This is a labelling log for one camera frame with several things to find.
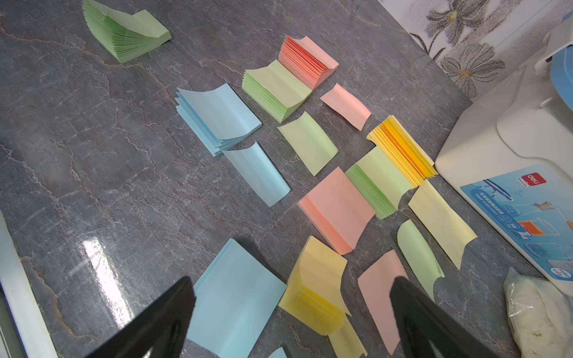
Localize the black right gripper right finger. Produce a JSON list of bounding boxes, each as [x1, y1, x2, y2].
[[390, 276, 496, 357]]

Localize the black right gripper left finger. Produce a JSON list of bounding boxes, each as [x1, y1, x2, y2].
[[88, 276, 196, 357]]

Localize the torn green memo page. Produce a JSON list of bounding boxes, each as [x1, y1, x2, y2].
[[397, 220, 445, 301]]

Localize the torn pink memo page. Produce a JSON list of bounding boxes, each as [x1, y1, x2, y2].
[[358, 250, 407, 355]]

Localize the blue memo pad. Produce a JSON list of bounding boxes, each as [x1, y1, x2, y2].
[[176, 84, 262, 158], [187, 239, 287, 357]]

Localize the torn yellow memo page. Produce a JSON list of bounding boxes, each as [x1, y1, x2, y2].
[[408, 180, 478, 270]]

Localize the yellow memo pad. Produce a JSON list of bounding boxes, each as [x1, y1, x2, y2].
[[366, 115, 438, 187], [278, 236, 350, 336]]

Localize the torn blue memo page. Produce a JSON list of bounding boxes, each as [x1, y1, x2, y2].
[[268, 347, 287, 358]]

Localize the pink memo pad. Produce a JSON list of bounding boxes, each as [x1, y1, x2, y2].
[[298, 167, 375, 255], [278, 36, 339, 90]]

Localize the small green memo pad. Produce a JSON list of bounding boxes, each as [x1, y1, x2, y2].
[[82, 1, 172, 64]]

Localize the white storage box blue lid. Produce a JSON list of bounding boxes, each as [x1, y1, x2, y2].
[[435, 15, 572, 295]]

